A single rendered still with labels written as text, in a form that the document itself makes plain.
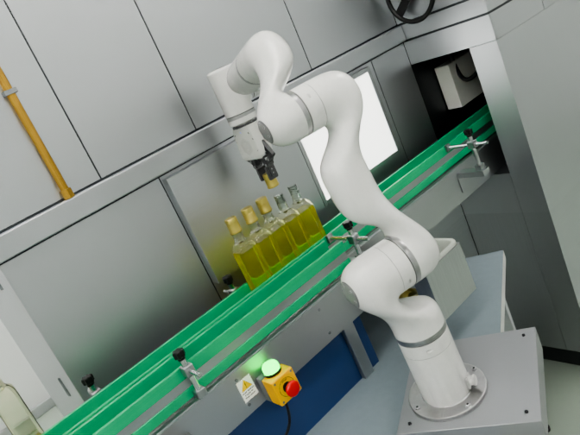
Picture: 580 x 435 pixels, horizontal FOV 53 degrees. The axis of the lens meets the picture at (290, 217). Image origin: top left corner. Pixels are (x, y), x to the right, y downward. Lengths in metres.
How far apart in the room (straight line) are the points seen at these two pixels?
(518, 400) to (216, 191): 0.96
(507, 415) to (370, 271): 0.44
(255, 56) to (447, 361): 0.79
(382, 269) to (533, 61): 1.31
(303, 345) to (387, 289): 0.41
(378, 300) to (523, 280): 1.43
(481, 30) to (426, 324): 1.19
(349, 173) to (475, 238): 1.46
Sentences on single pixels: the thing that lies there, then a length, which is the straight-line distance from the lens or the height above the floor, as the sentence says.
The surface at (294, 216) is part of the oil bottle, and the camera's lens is 1.70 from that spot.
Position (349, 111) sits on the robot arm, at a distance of 1.23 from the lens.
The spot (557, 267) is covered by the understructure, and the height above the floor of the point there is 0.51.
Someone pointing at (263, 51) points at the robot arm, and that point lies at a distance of 1.26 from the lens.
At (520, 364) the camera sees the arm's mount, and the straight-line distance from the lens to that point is 1.52.
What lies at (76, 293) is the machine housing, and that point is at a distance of 1.60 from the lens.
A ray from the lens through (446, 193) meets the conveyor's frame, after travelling 2.14.
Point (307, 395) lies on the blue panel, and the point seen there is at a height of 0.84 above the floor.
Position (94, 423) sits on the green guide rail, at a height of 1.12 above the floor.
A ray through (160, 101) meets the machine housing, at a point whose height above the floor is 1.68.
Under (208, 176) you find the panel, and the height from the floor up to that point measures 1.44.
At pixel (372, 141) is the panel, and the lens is 2.14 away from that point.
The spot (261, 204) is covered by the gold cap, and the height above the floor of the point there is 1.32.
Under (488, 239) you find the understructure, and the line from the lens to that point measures 2.57.
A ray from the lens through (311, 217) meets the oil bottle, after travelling 1.74.
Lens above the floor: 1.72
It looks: 16 degrees down
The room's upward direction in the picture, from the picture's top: 24 degrees counter-clockwise
